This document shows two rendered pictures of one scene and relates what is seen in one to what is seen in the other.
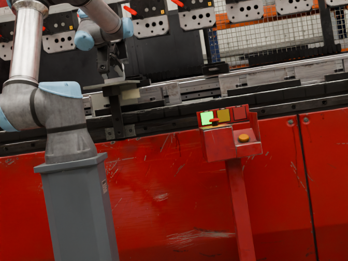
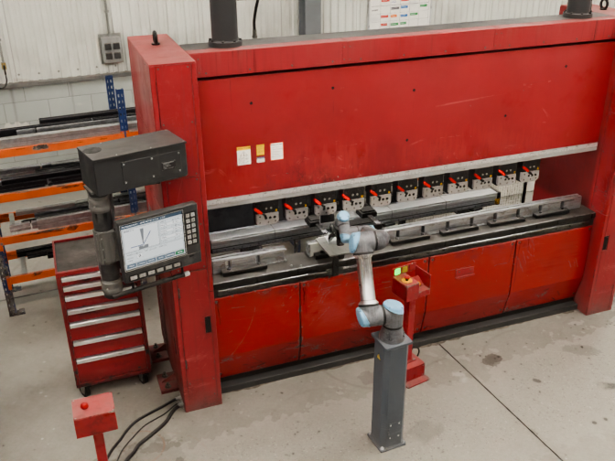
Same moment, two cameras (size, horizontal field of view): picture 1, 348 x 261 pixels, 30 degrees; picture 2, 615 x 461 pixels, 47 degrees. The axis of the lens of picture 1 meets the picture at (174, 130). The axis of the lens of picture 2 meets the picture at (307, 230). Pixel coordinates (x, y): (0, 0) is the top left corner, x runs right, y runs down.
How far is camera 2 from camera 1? 335 cm
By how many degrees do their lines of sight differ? 36
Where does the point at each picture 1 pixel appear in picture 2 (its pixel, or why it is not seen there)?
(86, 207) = (404, 361)
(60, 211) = (393, 365)
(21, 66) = (372, 294)
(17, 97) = (375, 314)
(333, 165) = (440, 282)
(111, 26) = not seen: hidden behind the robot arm
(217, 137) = (412, 289)
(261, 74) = (407, 230)
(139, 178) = (340, 295)
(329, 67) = (441, 225)
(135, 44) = not seen: hidden behind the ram
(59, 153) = (396, 339)
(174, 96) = not seen: hidden behind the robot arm
